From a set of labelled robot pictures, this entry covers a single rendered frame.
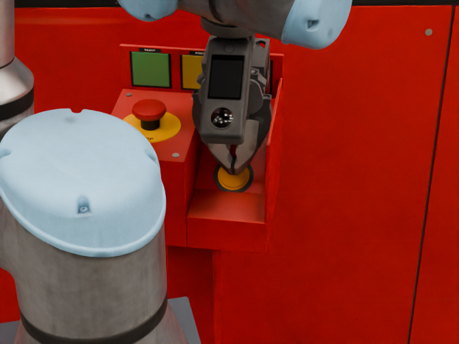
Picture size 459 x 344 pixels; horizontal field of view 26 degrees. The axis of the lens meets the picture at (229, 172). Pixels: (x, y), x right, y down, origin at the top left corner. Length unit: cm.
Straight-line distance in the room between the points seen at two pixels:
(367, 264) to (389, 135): 24
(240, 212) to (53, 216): 50
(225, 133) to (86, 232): 37
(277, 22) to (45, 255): 30
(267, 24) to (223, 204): 35
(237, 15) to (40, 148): 25
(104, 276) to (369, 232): 89
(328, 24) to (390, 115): 59
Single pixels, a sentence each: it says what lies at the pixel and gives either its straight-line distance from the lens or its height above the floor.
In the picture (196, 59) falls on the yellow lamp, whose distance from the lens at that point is 121.
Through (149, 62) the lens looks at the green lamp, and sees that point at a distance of 122.
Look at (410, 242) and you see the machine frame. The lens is 158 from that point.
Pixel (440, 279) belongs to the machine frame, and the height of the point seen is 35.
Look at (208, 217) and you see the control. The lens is 114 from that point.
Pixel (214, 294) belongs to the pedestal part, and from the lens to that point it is 128.
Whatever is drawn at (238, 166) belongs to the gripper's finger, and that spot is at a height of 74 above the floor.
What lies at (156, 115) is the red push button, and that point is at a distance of 114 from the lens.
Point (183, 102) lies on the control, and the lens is 121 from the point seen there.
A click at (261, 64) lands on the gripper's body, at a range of 110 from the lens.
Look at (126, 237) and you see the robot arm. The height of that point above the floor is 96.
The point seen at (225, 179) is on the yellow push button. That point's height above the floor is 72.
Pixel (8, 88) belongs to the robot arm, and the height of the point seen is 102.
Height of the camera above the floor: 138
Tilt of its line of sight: 34 degrees down
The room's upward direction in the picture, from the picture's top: straight up
